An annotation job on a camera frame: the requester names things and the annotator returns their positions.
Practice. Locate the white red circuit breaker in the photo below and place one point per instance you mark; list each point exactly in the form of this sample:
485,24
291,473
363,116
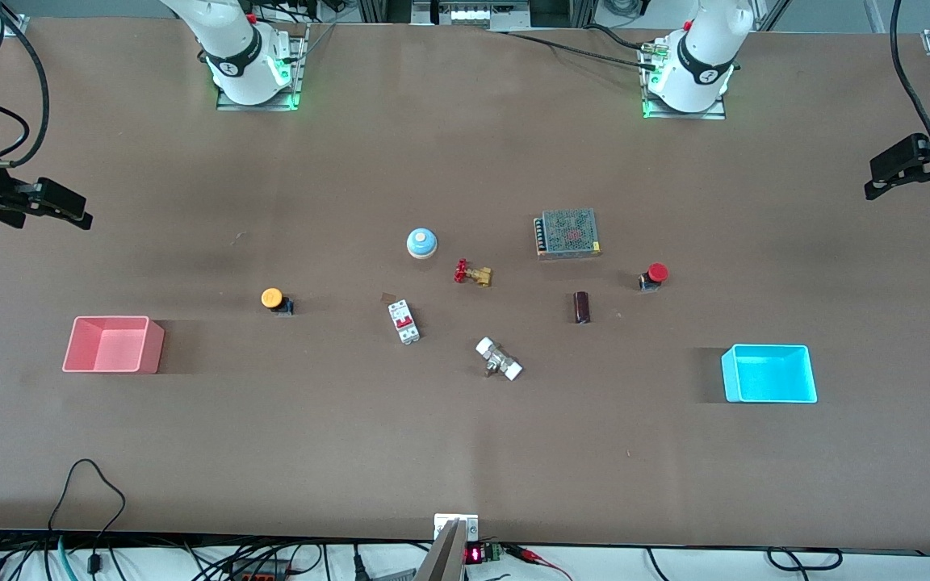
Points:
404,320

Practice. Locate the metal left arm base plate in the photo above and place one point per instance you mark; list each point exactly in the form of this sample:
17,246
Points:
715,109

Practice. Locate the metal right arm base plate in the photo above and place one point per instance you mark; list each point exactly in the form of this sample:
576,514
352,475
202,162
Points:
295,64

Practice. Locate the blue white dome bell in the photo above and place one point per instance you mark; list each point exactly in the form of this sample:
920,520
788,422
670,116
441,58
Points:
422,242

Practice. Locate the metal fitting white end caps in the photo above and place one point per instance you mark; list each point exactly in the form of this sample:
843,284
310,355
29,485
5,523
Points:
499,359

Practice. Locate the yellow push button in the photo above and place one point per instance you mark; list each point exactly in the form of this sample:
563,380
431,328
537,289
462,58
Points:
273,298

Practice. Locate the dark brown cylindrical capacitor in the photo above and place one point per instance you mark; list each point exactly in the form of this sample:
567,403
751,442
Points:
582,307

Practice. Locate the metal mesh power supply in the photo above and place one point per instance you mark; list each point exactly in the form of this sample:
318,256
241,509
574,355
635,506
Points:
568,232

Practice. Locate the white metal bracket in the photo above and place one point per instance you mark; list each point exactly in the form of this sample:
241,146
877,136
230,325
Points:
471,524

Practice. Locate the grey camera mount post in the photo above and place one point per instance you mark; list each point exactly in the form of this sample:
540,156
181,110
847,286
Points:
442,557

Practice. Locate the grey control box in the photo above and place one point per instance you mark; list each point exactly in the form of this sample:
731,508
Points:
469,12

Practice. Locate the cyan plastic box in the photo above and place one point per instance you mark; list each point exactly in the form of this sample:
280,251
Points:
770,375

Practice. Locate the red digit display module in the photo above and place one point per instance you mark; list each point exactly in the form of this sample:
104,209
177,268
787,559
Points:
481,553

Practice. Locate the red clip lead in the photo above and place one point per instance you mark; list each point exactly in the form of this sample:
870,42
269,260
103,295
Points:
542,558

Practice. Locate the red push button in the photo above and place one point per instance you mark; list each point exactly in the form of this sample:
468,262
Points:
656,273

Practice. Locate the pink plastic box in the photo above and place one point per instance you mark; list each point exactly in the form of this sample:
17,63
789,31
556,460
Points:
110,345

